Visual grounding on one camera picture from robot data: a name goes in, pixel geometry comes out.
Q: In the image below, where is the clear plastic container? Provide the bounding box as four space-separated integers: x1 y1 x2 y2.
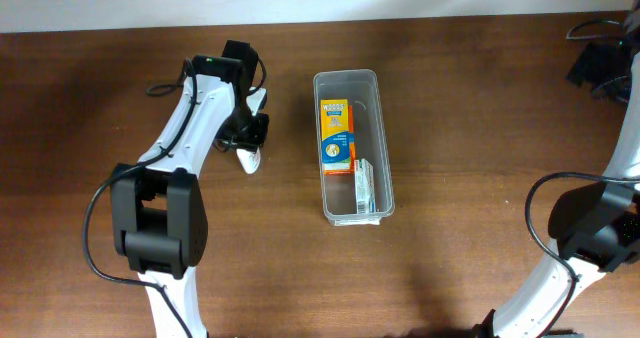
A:
314 69 395 226

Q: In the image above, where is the orange medicine box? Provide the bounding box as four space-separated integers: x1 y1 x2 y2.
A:
348 105 356 173

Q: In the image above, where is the yellow blue Woods box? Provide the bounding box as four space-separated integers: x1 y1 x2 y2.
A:
320 99 350 175

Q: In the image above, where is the white spray bottle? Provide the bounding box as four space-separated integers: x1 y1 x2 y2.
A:
236 149 261 174

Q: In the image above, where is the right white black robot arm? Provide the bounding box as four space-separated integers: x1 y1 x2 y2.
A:
471 4 639 337

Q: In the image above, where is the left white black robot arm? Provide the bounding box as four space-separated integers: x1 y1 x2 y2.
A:
108 40 269 337

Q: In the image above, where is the white Panadol box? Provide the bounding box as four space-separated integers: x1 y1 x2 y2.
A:
354 158 376 214

